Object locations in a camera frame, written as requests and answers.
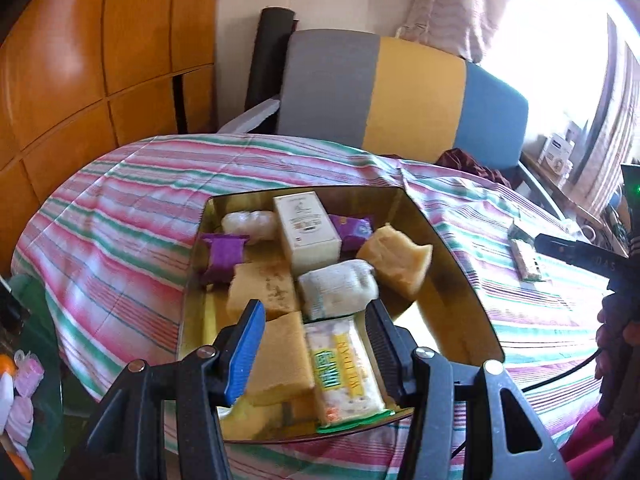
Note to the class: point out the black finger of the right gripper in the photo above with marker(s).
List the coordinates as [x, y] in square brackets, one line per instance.
[568, 251]

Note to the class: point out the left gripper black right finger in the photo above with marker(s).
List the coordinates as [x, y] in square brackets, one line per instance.
[391, 347]

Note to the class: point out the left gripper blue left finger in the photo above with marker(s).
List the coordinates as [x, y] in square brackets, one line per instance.
[237, 347]

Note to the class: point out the Weidan cracker pack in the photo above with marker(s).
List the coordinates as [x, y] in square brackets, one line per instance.
[345, 387]

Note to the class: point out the yellow sponge cake piece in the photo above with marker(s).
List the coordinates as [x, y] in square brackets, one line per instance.
[399, 262]

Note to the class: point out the purple snack packet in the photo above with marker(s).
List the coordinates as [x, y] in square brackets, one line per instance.
[353, 232]

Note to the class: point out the right hand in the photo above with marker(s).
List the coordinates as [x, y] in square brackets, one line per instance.
[617, 364]

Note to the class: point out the large sponge cake front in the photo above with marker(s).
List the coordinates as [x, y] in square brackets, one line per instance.
[282, 369]

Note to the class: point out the sponge cake in tray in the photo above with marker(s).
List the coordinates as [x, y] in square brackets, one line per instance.
[270, 282]

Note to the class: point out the green small box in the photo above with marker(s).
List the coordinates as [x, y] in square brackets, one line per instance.
[519, 230]

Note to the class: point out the white wrapped roll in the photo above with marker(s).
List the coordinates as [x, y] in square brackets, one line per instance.
[341, 289]

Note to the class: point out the purple packet in tray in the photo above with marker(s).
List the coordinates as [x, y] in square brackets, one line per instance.
[224, 253]

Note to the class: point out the white box on desk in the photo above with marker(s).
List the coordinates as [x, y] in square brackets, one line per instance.
[555, 154]

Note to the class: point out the gold tray box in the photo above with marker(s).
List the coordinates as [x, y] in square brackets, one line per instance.
[446, 316]

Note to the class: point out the white plastic wrapped bun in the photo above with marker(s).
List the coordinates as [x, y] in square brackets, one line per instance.
[257, 226]

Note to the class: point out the white carton box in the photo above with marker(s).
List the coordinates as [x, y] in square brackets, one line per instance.
[308, 237]

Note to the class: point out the maroon cloth on chair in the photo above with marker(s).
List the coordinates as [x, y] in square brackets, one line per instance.
[460, 160]

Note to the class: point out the striped tablecloth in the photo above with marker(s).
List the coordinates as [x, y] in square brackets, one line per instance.
[110, 248]

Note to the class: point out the pink hair clip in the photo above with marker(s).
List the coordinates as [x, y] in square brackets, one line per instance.
[29, 373]

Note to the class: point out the grey yellow blue chair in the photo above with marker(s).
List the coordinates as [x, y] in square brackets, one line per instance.
[394, 97]

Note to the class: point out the pink patterned curtain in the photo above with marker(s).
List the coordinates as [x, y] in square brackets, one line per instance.
[463, 28]

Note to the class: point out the black rolled mat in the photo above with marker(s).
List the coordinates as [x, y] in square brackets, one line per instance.
[275, 27]

